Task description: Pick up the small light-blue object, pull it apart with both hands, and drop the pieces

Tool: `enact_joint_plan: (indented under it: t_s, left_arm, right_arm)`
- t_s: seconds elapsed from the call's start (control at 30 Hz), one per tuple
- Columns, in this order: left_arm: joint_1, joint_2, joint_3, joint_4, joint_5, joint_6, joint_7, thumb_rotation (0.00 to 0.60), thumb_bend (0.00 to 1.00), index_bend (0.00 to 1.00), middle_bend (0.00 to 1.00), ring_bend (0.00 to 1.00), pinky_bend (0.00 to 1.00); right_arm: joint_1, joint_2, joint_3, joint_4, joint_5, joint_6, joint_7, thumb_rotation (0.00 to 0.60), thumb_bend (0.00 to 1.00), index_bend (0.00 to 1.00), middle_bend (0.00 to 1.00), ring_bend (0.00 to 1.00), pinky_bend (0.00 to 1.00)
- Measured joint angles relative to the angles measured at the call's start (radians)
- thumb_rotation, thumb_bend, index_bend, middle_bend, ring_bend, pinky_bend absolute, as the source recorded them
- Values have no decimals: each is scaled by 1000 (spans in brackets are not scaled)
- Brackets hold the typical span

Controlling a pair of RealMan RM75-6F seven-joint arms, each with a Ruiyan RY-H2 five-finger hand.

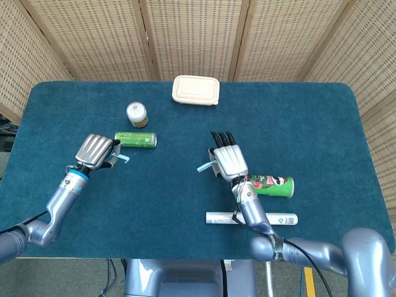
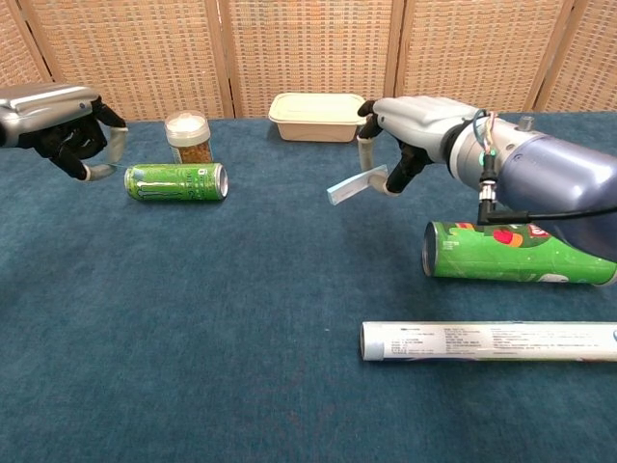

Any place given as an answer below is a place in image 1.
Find green drink can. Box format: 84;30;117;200
114;131;158;149

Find long white printed tube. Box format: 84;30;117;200
205;211;299;226

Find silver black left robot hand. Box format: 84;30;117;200
66;133;123;171

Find blue-grey robot torso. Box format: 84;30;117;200
123;259;257;297

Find white-lidded spice jar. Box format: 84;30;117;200
126;101;149;128

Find yellow floor tape strip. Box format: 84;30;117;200
304;267;316;297

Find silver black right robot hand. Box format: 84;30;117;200
207;130;250;183

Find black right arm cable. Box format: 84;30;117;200
231;210;329;297

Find white metal pole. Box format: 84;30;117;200
265;261;275;297

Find green Pringles tube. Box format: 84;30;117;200
247;174;295;199

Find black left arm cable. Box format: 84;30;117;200
0;211;51;235

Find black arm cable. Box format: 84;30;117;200
0;211;51;235
231;210;329;297

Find blue floor cables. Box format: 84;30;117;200
100;259;127;297

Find beige lidded lunch box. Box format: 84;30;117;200
171;75;221;107

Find dark equipment with cables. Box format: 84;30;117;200
0;114;18;152

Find woven bamboo screen panel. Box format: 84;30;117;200
298;0;396;121
0;0;75;124
21;0;158;82
139;0;250;82
228;0;352;83
361;101;396;239

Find blue felt table mat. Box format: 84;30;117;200
0;80;396;260

